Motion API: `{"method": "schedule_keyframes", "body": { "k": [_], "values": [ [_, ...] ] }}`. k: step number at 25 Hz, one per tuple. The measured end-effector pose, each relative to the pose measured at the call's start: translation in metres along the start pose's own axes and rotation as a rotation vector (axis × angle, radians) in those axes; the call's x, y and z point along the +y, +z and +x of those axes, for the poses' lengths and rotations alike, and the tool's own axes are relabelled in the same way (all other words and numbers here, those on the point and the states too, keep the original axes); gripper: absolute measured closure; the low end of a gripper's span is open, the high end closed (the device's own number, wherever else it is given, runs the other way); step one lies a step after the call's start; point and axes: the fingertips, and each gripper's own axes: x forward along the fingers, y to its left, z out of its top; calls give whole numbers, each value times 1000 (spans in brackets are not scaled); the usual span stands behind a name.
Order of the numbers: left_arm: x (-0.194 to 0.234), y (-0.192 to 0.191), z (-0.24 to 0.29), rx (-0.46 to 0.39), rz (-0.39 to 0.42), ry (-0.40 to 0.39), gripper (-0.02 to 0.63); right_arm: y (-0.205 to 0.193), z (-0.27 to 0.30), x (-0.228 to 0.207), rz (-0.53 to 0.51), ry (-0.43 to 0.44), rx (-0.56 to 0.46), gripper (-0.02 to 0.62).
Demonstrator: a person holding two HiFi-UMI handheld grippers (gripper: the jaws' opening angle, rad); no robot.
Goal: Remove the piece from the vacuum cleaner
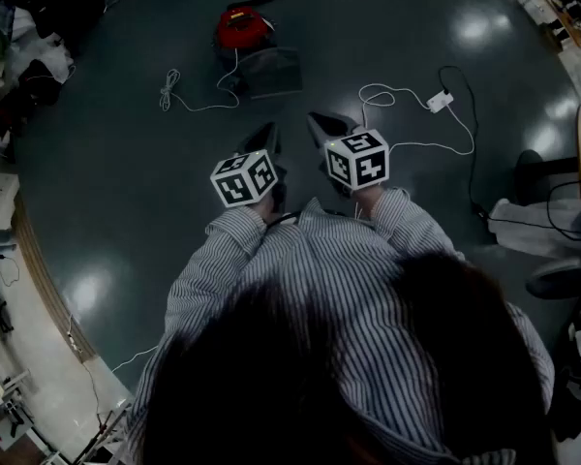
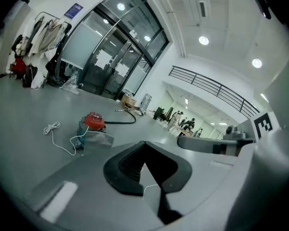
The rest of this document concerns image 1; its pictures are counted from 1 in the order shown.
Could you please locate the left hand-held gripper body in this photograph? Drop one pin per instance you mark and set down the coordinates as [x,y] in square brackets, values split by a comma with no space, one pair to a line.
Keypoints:
[244,178]

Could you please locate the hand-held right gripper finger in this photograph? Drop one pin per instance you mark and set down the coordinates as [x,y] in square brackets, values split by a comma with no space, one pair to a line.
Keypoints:
[351,125]
[320,131]

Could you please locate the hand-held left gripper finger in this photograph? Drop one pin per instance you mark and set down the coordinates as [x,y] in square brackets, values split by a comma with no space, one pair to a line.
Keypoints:
[272,138]
[252,144]

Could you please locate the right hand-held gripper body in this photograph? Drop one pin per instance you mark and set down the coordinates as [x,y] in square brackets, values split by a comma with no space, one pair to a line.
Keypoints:
[356,160]

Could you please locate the person's right forearm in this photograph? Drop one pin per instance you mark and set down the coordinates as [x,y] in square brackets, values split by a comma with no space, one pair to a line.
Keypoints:
[411,221]

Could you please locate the person's left forearm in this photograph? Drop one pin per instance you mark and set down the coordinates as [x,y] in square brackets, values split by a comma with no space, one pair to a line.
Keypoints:
[223,255]

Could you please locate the red vacuum cleaner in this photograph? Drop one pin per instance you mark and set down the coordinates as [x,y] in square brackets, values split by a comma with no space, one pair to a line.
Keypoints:
[242,32]

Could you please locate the person's striped shirt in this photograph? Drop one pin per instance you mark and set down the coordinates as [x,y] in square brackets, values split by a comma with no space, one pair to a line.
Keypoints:
[329,269]

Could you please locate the black round stool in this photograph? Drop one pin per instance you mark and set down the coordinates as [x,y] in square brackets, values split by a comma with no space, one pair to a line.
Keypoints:
[532,177]

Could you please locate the white crumpled cloth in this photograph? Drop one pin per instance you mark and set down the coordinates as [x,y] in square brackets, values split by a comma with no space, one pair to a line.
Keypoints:
[532,228]

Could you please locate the grey chair base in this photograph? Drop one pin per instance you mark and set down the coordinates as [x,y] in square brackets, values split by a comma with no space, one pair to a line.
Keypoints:
[557,279]

